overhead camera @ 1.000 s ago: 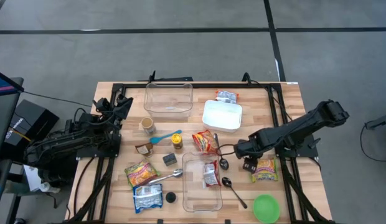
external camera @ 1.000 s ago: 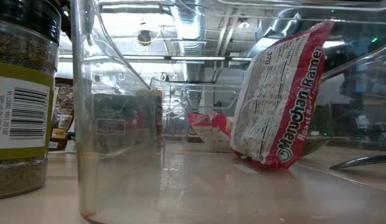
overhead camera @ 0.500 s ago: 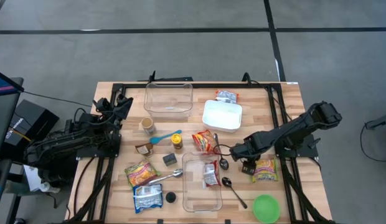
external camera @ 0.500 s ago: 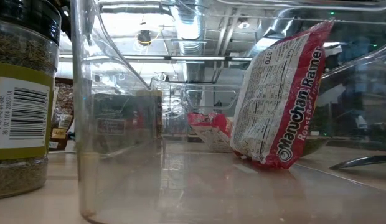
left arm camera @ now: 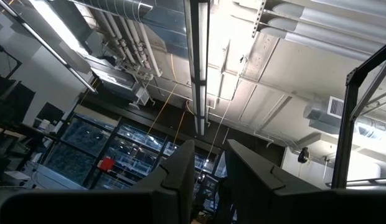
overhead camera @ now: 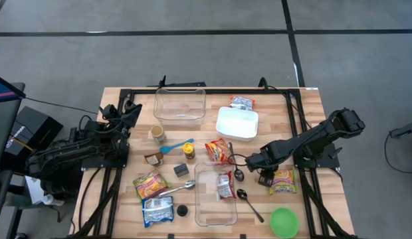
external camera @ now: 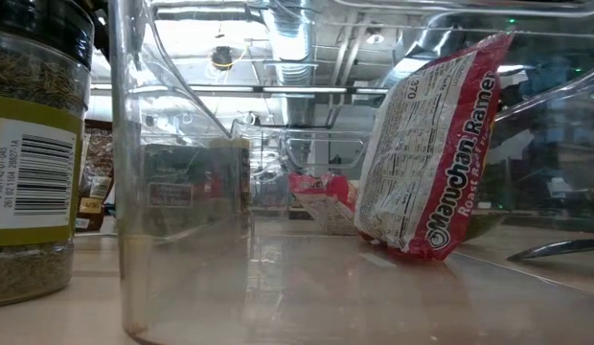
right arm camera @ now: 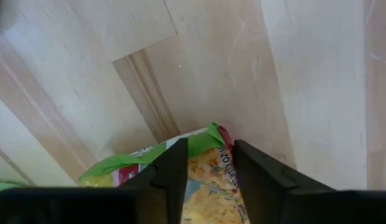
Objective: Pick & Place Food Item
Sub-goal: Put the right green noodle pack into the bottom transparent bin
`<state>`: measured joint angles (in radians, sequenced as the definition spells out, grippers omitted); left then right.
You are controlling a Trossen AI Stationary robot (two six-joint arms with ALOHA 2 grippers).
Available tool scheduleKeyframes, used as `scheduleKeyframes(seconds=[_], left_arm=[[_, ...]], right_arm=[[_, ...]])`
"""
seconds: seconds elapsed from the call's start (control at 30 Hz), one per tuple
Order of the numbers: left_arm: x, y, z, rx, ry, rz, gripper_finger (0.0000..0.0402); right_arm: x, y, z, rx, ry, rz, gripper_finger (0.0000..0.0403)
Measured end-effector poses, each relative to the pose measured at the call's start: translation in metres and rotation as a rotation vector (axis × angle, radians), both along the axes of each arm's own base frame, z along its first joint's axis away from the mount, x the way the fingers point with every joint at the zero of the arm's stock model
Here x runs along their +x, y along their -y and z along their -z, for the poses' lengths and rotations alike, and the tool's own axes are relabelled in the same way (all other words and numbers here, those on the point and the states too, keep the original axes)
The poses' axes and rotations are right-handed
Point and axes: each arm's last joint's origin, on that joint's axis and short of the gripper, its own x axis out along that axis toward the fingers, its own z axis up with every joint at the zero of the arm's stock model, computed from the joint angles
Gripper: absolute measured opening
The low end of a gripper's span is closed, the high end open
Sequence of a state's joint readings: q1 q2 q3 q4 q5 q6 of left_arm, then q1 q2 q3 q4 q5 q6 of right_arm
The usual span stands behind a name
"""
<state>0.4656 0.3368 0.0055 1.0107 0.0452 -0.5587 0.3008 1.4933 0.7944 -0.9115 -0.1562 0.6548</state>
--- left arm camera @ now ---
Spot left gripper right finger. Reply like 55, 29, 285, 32
222, 139, 322, 224

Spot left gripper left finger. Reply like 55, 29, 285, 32
130, 139, 196, 224

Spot small red box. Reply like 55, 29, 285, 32
98, 156, 116, 172

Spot long ceiling light fixture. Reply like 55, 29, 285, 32
182, 0, 212, 137

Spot dark room monitor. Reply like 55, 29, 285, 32
35, 101, 65, 126

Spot black hanging cable reel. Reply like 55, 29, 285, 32
297, 146, 311, 165

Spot dark glazed window wall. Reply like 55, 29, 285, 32
45, 113, 227, 191

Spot black aluminium rig frame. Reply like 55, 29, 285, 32
331, 39, 386, 190

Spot white wall vent grille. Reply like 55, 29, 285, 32
327, 95, 346, 119

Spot large silver ceiling duct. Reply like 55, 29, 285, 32
252, 0, 386, 62

